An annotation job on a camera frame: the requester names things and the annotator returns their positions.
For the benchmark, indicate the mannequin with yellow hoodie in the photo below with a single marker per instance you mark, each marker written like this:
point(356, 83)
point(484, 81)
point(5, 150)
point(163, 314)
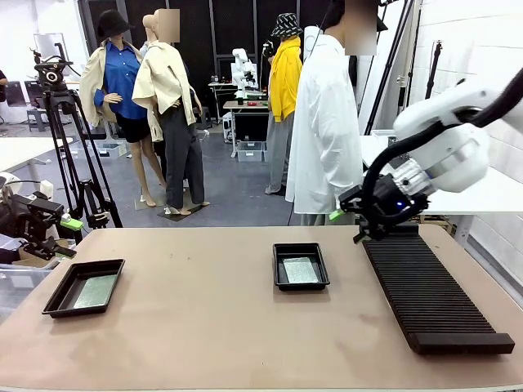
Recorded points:
point(284, 81)

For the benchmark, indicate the grey stool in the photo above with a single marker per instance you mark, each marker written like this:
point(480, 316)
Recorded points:
point(37, 118)

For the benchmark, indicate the green circuit board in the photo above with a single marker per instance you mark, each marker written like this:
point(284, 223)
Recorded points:
point(301, 270)
point(96, 290)

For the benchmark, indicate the person in white shirt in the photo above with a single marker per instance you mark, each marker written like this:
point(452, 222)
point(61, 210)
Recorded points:
point(323, 122)

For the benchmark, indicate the patterned bucket hat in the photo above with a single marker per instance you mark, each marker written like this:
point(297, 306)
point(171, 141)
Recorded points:
point(286, 24)

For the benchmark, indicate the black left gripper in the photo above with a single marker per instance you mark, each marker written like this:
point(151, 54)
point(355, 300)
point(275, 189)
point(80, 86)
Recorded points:
point(20, 220)

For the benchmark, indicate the mannequin with cream jacket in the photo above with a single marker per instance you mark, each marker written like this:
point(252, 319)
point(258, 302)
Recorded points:
point(163, 81)

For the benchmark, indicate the tall black light stand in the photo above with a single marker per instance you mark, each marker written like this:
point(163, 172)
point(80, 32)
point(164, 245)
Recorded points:
point(403, 94)

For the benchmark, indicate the black brimmed hat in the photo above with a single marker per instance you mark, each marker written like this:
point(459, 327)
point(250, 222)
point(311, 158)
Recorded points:
point(112, 24)

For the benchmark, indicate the grey framed board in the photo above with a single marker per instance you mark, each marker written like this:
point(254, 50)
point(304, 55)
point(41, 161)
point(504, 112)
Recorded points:
point(49, 47)

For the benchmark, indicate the brown cardboard box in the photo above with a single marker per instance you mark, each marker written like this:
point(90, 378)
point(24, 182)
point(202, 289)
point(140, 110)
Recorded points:
point(24, 259)

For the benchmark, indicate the clear plastic box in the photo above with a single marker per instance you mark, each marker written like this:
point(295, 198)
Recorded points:
point(382, 132)

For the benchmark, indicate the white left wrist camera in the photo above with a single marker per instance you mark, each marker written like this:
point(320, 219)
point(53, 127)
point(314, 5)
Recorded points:
point(47, 190)

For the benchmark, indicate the black ESD tray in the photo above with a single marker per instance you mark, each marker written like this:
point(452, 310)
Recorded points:
point(61, 290)
point(282, 281)

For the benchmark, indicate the white side table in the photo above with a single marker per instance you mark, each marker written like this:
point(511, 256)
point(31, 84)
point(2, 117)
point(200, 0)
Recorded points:
point(490, 202)

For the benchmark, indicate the clear floor storage bin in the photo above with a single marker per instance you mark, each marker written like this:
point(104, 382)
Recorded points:
point(112, 150)

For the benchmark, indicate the mannequin with blue shirt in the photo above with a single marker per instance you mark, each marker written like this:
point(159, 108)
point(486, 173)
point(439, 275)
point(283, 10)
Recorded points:
point(118, 81)

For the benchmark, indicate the large clear plastic bin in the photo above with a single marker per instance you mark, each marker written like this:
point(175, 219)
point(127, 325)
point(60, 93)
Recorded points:
point(20, 290)

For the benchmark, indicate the white work table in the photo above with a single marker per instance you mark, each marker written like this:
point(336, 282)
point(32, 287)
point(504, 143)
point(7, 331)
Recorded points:
point(20, 151)

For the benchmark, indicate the person's left forearm white sleeve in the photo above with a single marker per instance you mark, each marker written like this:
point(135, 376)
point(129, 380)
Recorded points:
point(347, 175)

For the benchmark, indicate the black slotted board rack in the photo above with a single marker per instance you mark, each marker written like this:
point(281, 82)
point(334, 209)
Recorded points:
point(437, 302)

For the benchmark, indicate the black camera tripod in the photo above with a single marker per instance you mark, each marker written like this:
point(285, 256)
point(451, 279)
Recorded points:
point(61, 102)

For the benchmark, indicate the person in black tee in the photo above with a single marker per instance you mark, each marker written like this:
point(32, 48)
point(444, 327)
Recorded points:
point(2, 85)

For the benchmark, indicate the black background desk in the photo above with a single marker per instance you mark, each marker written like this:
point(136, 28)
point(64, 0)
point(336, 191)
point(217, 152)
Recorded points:
point(251, 126)

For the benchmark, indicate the black computer monitor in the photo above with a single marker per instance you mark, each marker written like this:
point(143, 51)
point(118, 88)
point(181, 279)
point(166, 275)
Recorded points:
point(33, 92)
point(14, 94)

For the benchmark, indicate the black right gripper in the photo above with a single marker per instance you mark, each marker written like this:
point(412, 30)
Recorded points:
point(392, 204)

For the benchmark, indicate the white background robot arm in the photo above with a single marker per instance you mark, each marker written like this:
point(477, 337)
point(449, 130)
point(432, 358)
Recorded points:
point(241, 69)

